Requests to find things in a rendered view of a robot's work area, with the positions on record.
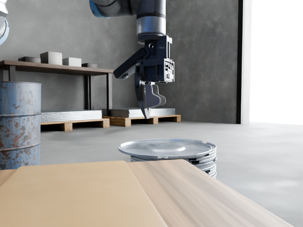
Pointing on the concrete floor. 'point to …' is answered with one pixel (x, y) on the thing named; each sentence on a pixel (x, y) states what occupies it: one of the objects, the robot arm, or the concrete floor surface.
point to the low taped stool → (124, 197)
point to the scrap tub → (20, 124)
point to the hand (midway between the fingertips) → (144, 113)
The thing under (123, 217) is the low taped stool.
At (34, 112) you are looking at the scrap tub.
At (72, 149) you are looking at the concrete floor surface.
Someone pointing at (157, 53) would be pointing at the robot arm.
